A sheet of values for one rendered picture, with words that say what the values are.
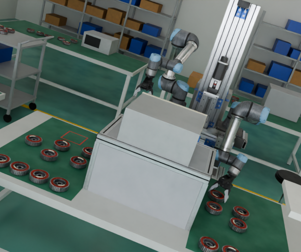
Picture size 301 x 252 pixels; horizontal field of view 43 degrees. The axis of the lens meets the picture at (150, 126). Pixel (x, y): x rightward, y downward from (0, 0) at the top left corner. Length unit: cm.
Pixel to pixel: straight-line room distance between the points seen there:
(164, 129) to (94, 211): 60
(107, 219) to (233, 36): 187
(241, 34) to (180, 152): 147
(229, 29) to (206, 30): 581
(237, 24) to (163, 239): 190
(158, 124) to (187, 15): 718
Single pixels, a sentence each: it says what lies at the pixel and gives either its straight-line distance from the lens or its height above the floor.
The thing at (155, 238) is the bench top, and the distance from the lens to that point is 213.
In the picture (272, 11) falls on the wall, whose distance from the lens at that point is 906.
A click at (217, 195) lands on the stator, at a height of 77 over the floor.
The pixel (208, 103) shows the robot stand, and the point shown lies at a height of 116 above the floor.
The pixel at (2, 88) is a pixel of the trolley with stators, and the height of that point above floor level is 18.
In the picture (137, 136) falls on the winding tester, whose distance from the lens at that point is 212.
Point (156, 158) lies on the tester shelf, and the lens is 211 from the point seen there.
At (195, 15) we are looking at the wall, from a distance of 911.
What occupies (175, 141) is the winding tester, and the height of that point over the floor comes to 123.
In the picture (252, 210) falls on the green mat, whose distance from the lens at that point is 278.
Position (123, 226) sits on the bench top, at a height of 75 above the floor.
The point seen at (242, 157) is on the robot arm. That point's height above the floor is 105.
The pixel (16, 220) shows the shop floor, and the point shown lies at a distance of 322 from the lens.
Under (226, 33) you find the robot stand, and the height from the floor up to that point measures 174.
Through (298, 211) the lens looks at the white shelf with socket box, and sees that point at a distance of 197.
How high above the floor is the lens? 201
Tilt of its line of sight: 21 degrees down
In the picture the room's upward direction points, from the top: 18 degrees clockwise
